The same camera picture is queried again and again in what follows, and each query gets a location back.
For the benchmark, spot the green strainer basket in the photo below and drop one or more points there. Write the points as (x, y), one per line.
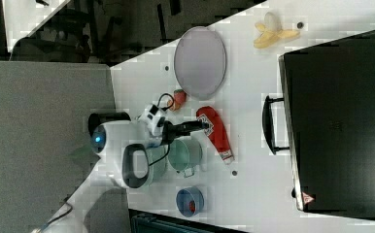
(159, 164)

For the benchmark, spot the orange slice toy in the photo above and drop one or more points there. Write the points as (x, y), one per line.
(171, 105)

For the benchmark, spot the red strawberry in blue cup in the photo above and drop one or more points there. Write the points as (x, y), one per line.
(191, 206)

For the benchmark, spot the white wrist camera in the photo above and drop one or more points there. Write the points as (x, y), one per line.
(154, 118)

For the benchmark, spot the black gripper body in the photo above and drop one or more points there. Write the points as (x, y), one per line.
(171, 132)

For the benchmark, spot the blue cup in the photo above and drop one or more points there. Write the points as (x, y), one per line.
(184, 196)

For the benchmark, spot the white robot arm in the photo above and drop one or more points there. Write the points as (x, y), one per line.
(122, 147)

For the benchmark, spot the red strawberry toy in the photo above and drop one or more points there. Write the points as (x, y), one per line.
(180, 96)

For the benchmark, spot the grey round plate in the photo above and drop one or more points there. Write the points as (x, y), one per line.
(200, 62)

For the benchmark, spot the red ketchup bottle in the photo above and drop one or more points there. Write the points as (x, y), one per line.
(216, 132)

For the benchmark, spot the green cup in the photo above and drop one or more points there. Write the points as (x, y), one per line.
(184, 156)

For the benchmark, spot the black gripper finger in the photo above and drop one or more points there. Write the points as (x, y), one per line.
(195, 125)

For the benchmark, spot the silver toaster oven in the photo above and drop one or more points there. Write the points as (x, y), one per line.
(329, 100)

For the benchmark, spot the peeled banana toy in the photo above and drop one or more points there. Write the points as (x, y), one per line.
(271, 31)

